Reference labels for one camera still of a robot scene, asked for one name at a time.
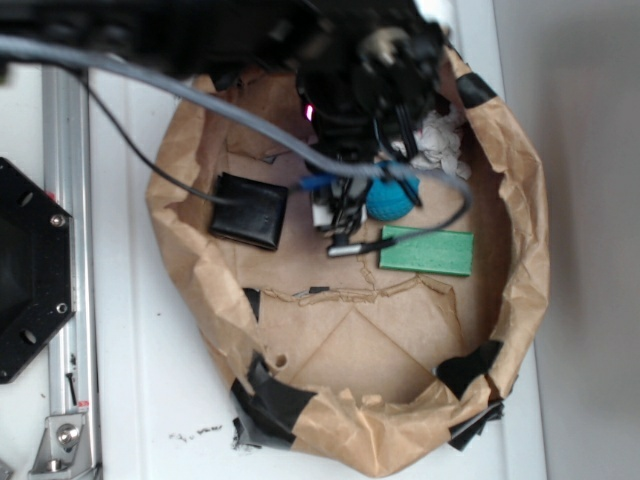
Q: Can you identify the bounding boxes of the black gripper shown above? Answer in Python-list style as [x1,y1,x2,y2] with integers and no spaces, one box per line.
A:
[296,21,445,163]

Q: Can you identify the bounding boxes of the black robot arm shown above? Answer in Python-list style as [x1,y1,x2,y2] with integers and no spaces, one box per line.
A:
[1,1,446,162]

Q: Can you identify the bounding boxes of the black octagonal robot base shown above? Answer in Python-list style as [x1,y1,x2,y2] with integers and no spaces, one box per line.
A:
[1,158,74,385]

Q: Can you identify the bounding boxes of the crumpled white paper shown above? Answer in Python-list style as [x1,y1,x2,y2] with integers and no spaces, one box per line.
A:
[385,104,472,180]

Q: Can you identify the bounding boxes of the blue dimpled ball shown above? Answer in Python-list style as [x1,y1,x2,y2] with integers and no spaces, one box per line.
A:
[366,178,416,222]

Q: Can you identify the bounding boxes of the black leather wallet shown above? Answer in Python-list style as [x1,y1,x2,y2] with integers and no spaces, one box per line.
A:
[208,173,288,251]

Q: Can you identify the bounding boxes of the green rectangular block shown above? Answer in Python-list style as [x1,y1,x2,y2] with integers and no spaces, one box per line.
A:
[378,230,475,277]

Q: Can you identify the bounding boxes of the brown paper bag tray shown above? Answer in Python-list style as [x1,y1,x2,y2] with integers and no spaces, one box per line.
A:
[146,49,550,477]

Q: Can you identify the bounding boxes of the thin black cable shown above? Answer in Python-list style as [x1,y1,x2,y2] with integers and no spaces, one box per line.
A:
[82,74,246,206]

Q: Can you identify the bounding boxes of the grey cable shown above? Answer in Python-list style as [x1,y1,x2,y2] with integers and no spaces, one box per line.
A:
[0,35,475,221]

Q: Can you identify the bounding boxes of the aluminium extrusion rail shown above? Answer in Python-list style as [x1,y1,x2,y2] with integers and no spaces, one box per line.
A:
[27,67,104,480]

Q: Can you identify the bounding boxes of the silver corner bracket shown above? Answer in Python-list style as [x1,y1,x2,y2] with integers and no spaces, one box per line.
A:
[28,413,92,479]

